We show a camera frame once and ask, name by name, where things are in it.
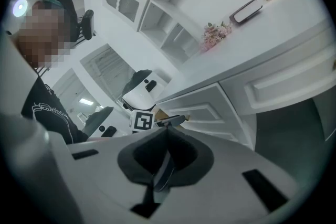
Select pink flower bouquet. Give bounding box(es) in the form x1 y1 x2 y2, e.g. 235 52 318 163
198 20 234 54

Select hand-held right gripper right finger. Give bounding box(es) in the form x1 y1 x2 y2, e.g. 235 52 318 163
151 127 299 224

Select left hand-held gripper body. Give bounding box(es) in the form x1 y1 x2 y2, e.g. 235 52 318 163
129 109 161 134

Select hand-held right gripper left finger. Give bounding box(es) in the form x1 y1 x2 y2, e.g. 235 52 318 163
49 127 169 224

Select black head-worn camera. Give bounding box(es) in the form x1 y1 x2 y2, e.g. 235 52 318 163
77 9 96 41

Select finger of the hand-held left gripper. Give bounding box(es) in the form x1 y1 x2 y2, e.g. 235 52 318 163
156 114 189 127

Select person's head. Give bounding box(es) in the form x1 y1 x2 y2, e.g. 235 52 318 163
16 0 72 69

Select arched glass cabinet door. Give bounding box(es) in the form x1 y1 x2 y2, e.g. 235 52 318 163
104 0 140 24

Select round ceiling light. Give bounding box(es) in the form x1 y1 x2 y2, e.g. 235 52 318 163
12 0 29 18

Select white ceiling vent grille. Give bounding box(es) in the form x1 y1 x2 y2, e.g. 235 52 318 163
79 44 144 103

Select white hutch shelf unit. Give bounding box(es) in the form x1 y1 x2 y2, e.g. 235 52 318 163
83 0 300 64

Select black white rectangular device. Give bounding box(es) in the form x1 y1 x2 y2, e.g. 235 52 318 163
229 0 264 26

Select wide white desk drawer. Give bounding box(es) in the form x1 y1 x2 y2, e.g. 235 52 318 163
219 41 336 116

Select white desk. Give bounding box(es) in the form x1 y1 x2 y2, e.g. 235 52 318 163
154 0 336 152

